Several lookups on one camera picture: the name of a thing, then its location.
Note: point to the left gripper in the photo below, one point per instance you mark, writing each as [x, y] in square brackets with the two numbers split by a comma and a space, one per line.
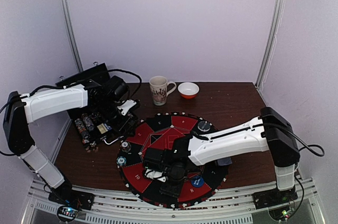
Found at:
[124, 127]

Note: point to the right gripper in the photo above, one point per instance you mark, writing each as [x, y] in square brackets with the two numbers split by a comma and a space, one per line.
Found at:
[169, 188]

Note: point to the poker chip stack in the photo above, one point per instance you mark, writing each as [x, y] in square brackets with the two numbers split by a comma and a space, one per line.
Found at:
[121, 161]
[125, 146]

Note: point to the blue small blind button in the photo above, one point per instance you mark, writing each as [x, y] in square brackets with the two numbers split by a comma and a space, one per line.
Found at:
[197, 181]

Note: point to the clear dealer button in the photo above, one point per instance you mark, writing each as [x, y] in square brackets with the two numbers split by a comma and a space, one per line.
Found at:
[204, 126]

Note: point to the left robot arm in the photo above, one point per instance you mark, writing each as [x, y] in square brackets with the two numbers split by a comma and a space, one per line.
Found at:
[21, 110]

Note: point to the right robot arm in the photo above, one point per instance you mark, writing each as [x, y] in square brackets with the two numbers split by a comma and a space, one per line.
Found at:
[268, 132]

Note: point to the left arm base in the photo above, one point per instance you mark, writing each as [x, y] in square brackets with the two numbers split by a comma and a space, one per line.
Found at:
[71, 201]

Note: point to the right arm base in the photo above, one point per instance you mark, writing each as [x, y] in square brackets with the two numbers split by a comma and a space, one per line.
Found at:
[277, 202]

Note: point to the black poker chip case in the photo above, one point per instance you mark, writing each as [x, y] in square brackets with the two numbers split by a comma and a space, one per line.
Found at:
[89, 113]

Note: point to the boxed card deck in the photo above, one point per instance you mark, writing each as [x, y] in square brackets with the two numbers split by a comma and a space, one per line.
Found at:
[103, 128]

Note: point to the round poker mat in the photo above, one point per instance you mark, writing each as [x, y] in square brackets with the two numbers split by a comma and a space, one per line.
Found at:
[160, 132]

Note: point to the beige patterned mug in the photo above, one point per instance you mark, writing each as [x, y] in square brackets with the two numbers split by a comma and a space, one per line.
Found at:
[160, 88]

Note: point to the white orange bowl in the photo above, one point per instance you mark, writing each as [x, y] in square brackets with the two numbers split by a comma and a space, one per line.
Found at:
[188, 90]

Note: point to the blue playing card deck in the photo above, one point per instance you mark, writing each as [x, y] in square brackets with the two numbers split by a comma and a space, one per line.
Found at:
[224, 161]

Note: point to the right aluminium frame post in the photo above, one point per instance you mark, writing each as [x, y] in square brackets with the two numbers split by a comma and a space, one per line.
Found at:
[271, 41]

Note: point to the aluminium frame post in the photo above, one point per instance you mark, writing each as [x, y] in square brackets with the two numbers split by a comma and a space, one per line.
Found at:
[271, 41]
[71, 35]

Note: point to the left aluminium frame post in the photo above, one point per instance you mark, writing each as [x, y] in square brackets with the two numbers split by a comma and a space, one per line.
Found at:
[71, 35]

